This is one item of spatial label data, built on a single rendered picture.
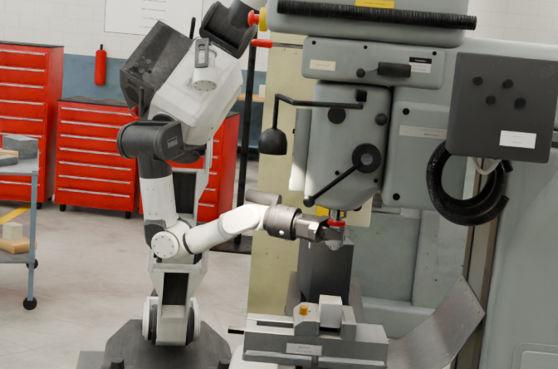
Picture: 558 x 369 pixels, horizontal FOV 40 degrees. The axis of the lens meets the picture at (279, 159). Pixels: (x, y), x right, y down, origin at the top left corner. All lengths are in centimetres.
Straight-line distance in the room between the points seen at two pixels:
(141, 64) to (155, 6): 901
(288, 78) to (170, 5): 757
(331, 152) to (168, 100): 52
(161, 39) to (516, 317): 120
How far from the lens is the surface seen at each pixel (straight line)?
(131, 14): 1126
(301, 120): 192
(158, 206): 212
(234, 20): 226
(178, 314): 270
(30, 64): 697
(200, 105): 213
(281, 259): 381
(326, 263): 225
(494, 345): 193
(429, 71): 182
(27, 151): 503
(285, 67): 365
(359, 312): 226
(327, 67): 181
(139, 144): 209
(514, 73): 160
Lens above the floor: 172
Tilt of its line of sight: 9 degrees down
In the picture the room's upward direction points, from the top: 5 degrees clockwise
